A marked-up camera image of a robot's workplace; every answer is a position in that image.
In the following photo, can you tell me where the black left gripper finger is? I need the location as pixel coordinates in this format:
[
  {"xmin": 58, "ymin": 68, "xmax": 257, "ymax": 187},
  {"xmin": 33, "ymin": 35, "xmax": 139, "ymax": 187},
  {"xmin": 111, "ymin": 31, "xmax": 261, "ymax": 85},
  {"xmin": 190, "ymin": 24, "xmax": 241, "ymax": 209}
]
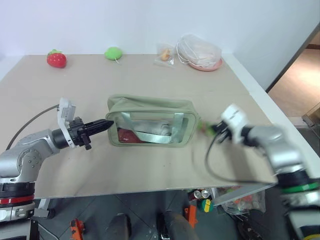
[
  {"xmin": 84, "ymin": 119, "xmax": 115, "ymax": 131},
  {"xmin": 84, "ymin": 123, "xmax": 114, "ymax": 138}
]

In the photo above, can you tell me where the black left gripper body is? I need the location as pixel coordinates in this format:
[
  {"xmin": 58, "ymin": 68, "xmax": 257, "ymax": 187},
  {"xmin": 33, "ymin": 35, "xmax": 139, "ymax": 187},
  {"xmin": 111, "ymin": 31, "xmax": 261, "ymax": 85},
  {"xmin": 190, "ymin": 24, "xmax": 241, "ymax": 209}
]
[{"xmin": 67, "ymin": 115, "xmax": 93, "ymax": 151}]

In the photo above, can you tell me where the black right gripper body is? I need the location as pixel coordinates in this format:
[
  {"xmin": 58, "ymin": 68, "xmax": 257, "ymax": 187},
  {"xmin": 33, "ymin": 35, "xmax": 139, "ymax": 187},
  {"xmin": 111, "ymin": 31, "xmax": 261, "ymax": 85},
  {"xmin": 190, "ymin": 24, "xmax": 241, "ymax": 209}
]
[{"xmin": 213, "ymin": 120, "xmax": 234, "ymax": 145}]

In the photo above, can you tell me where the green plush keychain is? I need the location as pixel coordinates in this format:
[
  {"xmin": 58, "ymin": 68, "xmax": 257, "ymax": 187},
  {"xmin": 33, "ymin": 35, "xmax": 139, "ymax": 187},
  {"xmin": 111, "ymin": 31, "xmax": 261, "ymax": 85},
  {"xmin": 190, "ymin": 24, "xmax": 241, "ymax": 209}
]
[{"xmin": 196, "ymin": 120, "xmax": 214, "ymax": 136}]

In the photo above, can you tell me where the green zip pouch clear window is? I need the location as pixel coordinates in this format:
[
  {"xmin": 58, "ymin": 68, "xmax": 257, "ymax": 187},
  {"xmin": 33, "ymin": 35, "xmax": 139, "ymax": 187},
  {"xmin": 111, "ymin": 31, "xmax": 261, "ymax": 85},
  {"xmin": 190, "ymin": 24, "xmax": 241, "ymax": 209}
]
[{"xmin": 104, "ymin": 93, "xmax": 201, "ymax": 149}]

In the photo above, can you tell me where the red item inside pouch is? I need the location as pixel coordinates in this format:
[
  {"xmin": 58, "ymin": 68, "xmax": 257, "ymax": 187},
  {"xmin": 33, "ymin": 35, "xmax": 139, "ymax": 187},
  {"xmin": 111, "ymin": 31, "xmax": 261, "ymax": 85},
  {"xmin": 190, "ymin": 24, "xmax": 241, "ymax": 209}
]
[{"xmin": 117, "ymin": 127, "xmax": 144, "ymax": 144}]

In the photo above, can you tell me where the white cloth inside pouch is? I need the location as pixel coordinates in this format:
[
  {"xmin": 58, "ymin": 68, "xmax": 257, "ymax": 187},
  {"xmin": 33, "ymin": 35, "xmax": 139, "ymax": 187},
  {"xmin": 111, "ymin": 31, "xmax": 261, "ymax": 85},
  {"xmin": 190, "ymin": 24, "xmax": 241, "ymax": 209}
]
[{"xmin": 134, "ymin": 120, "xmax": 174, "ymax": 138}]

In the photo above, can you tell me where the green apple plush toy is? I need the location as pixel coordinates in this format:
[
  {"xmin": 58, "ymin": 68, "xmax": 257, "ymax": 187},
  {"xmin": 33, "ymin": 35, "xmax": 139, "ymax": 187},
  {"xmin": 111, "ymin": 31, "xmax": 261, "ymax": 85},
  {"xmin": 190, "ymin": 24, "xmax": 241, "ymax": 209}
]
[{"xmin": 103, "ymin": 46, "xmax": 124, "ymax": 65}]

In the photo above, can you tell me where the red strawberry plush toy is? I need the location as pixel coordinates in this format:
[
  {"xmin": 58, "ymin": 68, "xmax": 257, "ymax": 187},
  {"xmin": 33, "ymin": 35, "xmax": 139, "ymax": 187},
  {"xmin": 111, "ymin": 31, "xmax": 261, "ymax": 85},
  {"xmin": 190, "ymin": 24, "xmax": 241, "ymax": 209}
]
[{"xmin": 46, "ymin": 48, "xmax": 68, "ymax": 69}]

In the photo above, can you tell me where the pink plate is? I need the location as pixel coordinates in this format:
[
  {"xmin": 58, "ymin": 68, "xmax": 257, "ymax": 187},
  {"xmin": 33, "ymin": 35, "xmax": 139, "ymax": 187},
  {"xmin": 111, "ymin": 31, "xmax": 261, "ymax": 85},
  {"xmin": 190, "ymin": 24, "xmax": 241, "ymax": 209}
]
[{"xmin": 188, "ymin": 58, "xmax": 224, "ymax": 72}]

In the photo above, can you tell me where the green yellow round container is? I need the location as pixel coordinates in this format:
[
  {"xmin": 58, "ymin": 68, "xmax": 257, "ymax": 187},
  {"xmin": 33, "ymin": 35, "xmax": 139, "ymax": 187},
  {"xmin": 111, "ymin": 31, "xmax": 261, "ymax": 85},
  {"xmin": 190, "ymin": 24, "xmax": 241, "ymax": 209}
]
[{"xmin": 197, "ymin": 198, "xmax": 214, "ymax": 214}]

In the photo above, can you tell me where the clear plastic bag of parts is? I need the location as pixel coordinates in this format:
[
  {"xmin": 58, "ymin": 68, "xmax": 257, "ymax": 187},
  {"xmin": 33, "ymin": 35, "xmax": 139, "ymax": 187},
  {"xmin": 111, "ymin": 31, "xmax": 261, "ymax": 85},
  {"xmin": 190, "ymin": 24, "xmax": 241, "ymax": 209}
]
[{"xmin": 221, "ymin": 191, "xmax": 266, "ymax": 216}]

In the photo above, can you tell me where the grey table leg foot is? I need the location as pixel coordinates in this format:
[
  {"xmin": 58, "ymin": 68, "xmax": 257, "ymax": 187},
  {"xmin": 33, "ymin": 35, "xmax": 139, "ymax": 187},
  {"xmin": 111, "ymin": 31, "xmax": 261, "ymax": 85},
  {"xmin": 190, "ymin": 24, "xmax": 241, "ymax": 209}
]
[{"xmin": 31, "ymin": 198, "xmax": 56, "ymax": 219}]

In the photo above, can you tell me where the orange black tool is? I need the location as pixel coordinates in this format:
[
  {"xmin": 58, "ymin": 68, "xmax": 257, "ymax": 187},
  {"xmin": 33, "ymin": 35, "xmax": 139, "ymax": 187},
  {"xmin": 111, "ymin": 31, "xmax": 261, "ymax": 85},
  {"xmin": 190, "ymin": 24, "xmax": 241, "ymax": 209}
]
[
  {"xmin": 70, "ymin": 218, "xmax": 88, "ymax": 240},
  {"xmin": 184, "ymin": 204, "xmax": 199, "ymax": 229}
]

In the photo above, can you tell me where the small clear snack bag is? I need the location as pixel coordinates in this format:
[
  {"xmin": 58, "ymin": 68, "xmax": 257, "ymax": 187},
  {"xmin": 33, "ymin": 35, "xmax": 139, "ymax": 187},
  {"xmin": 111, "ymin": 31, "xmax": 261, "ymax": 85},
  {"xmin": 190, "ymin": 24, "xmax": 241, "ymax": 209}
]
[{"xmin": 153, "ymin": 41, "xmax": 176, "ymax": 67}]

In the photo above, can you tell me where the dark rounded shape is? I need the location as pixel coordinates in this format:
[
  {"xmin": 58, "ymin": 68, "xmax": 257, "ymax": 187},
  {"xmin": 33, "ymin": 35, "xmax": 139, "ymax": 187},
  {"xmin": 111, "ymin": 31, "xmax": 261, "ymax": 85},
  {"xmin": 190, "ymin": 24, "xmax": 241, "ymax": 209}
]
[
  {"xmin": 109, "ymin": 213, "xmax": 133, "ymax": 240},
  {"xmin": 156, "ymin": 210, "xmax": 200, "ymax": 240}
]

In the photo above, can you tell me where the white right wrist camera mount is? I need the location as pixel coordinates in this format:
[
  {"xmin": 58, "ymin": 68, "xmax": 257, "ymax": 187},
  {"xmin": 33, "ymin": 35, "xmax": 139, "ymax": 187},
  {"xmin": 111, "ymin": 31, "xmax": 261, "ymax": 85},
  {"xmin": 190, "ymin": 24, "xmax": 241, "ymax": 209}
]
[{"xmin": 219, "ymin": 103, "xmax": 250, "ymax": 145}]

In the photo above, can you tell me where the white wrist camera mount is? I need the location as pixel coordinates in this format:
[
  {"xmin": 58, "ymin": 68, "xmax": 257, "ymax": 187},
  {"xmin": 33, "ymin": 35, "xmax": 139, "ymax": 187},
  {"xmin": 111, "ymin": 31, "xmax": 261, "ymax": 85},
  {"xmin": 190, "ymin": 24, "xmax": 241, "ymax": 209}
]
[
  {"xmin": 219, "ymin": 103, "xmax": 250, "ymax": 145},
  {"xmin": 56, "ymin": 97, "xmax": 79, "ymax": 150}
]

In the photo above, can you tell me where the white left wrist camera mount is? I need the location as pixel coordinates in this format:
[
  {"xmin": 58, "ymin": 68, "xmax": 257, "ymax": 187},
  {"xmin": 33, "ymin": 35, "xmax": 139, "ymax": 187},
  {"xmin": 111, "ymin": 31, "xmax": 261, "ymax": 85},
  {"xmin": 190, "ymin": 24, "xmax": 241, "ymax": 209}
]
[{"xmin": 56, "ymin": 97, "xmax": 79, "ymax": 150}]

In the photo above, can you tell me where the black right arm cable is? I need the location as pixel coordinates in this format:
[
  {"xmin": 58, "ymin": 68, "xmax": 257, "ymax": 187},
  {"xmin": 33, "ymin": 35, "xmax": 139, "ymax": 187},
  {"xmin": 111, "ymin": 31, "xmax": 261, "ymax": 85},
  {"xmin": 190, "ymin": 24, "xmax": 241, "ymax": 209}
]
[{"xmin": 204, "ymin": 134, "xmax": 279, "ymax": 186}]

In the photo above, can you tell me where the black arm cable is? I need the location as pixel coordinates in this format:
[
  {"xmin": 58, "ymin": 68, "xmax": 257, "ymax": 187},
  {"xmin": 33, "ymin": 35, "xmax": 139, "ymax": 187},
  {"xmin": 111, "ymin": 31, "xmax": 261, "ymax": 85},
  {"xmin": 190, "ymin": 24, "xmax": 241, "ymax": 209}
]
[
  {"xmin": 204, "ymin": 134, "xmax": 279, "ymax": 186},
  {"xmin": 5, "ymin": 104, "xmax": 61, "ymax": 151}
]

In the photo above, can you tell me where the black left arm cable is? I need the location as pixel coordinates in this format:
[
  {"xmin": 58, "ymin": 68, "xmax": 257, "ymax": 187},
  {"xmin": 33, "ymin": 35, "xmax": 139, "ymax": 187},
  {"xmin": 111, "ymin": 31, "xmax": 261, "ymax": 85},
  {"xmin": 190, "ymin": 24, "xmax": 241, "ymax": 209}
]
[{"xmin": 5, "ymin": 104, "xmax": 61, "ymax": 151}]

